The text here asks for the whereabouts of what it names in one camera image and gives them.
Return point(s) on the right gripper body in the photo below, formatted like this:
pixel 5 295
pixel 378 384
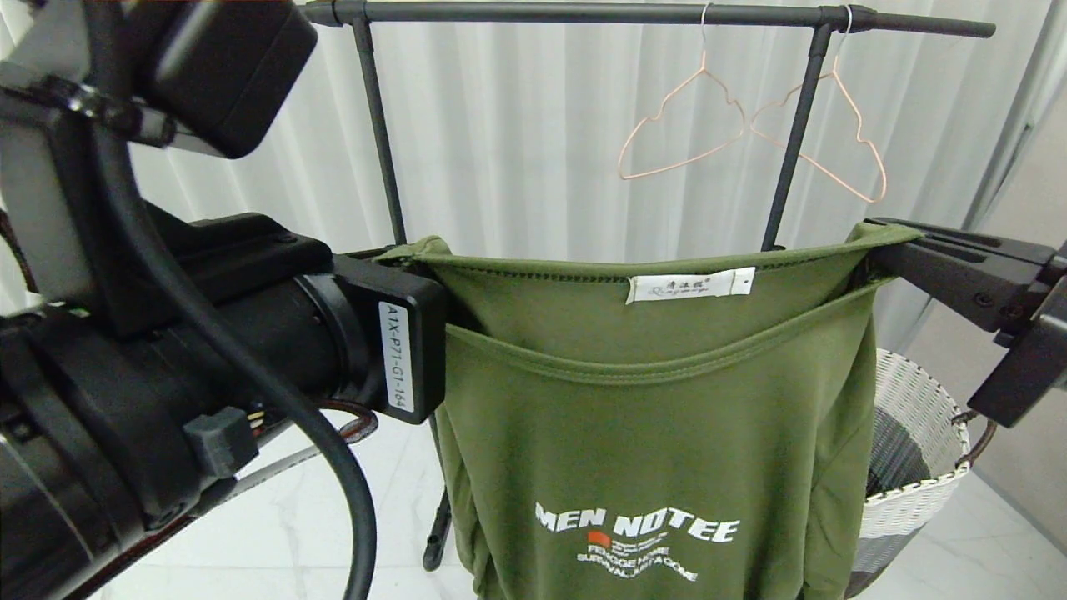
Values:
pixel 1025 367

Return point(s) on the black clothes rack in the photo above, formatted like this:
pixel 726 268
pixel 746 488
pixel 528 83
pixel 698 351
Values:
pixel 583 12

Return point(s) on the white curtain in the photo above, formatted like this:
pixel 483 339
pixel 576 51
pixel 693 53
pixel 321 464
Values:
pixel 542 125

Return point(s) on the pink clothes hanger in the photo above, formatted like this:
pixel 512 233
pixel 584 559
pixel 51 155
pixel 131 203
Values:
pixel 704 62
pixel 834 67

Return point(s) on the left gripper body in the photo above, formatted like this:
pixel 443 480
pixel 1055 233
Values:
pixel 408 350

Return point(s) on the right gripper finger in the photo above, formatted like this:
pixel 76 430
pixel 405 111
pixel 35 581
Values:
pixel 992 292

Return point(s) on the green long-sleeved shirt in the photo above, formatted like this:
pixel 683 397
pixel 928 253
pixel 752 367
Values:
pixel 625 433

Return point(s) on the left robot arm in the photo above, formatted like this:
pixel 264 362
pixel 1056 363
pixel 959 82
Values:
pixel 83 433

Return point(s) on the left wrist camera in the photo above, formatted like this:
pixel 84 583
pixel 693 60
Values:
pixel 233 75

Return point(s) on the white laundry basket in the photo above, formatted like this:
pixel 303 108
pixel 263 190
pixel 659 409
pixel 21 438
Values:
pixel 917 392

